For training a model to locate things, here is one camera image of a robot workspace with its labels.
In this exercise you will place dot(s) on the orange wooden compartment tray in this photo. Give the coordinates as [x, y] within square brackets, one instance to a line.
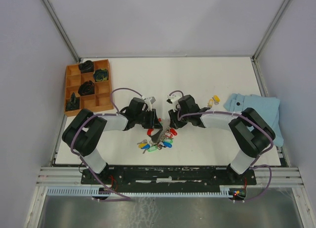
[97, 102]

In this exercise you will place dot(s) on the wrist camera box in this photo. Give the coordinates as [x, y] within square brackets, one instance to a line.
[149, 103]
[173, 99]

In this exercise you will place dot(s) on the light blue folded cloth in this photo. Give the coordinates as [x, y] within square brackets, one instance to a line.
[266, 107]

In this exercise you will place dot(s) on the yellow key tag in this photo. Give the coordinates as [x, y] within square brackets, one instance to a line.
[216, 99]

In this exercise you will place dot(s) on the black red rolled sock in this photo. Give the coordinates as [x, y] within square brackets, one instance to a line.
[87, 88]

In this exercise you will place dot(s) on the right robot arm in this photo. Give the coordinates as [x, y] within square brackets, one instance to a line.
[252, 134]

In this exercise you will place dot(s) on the bunch of coloured key tags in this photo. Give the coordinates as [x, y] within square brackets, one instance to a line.
[166, 142]

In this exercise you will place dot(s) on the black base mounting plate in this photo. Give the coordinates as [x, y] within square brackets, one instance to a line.
[159, 179]

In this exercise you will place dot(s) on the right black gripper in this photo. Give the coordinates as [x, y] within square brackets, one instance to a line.
[174, 123]

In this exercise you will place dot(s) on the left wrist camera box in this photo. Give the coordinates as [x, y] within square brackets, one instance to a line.
[149, 103]

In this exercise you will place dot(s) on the green black rolled sock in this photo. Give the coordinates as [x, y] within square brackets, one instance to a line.
[101, 75]

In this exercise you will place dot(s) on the dark green rolled sock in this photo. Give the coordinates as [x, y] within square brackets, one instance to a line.
[73, 103]

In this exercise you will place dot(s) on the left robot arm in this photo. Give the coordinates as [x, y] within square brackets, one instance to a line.
[84, 132]

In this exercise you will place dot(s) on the yellow tagged key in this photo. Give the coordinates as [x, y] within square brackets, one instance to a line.
[210, 103]

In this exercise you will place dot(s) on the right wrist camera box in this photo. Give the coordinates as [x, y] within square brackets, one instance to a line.
[173, 99]

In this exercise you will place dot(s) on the black rolled sock top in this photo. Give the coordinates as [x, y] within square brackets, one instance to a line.
[86, 67]

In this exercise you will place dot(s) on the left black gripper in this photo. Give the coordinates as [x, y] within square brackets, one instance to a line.
[153, 123]

